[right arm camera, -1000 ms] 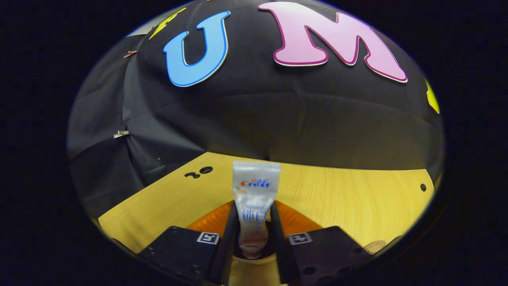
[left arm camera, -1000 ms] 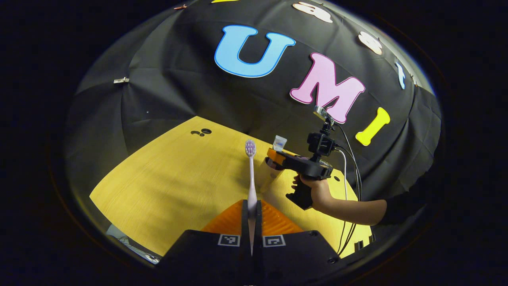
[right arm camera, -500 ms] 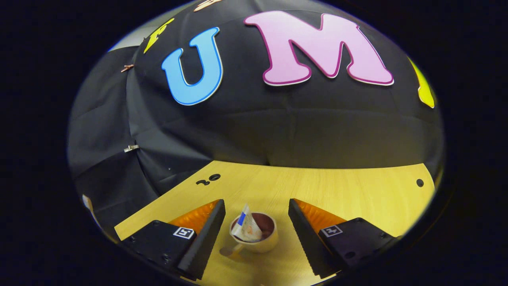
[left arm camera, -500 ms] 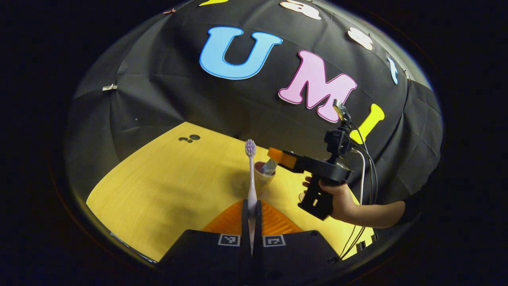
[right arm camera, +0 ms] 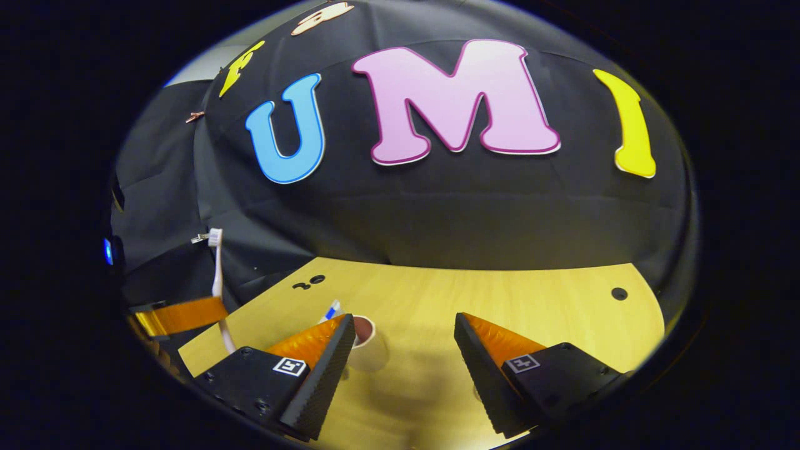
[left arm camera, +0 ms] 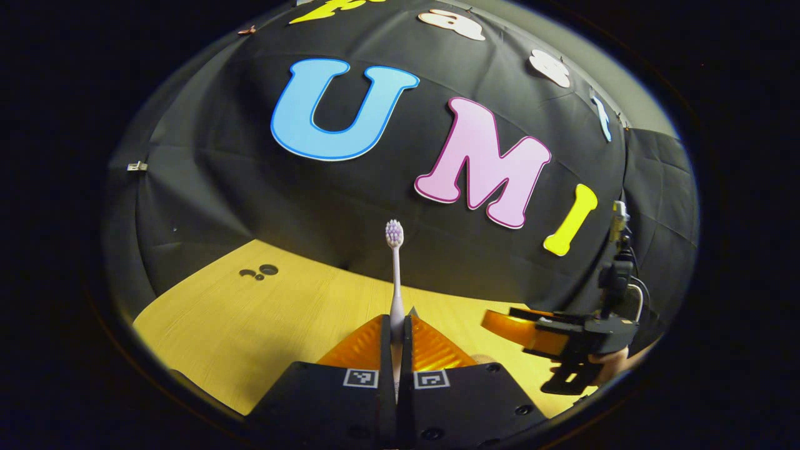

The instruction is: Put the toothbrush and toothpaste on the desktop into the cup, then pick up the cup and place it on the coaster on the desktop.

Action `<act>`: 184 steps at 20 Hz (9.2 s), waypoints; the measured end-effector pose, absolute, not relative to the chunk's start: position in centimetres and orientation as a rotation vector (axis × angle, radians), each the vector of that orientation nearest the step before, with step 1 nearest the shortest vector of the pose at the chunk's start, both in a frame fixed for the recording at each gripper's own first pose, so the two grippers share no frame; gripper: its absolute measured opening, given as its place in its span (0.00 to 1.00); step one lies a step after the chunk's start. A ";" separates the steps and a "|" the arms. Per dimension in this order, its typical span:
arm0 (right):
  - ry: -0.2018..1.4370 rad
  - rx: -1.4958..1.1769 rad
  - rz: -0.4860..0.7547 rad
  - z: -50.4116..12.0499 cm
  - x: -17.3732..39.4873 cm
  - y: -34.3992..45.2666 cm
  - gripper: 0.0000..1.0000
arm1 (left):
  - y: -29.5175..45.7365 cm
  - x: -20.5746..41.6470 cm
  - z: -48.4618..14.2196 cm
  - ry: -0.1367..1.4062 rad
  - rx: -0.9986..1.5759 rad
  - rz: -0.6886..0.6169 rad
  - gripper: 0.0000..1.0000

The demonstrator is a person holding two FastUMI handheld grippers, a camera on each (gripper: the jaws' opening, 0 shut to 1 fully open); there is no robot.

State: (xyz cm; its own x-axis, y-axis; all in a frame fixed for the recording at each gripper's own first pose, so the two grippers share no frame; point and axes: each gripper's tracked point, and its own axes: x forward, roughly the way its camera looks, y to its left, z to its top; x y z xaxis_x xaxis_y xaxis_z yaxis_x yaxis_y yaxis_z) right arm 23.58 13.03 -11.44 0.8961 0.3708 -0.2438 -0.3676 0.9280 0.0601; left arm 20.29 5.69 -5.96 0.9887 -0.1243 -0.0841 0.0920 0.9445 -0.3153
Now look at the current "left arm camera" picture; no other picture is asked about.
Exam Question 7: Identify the pink toothbrush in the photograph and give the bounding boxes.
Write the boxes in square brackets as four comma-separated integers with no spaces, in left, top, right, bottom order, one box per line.
[385,219,406,401]

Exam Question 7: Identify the black backdrop cloth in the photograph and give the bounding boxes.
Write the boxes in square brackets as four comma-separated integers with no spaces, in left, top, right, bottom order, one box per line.
[103,0,699,351]

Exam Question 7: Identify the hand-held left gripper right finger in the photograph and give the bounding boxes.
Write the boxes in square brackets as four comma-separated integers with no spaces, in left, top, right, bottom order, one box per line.
[397,312,549,449]

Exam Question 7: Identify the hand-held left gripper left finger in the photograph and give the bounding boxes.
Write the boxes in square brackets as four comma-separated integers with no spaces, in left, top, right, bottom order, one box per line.
[247,314,399,449]

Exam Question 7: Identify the wooden desktop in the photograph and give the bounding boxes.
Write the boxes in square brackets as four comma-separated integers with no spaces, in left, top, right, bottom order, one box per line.
[132,239,601,419]

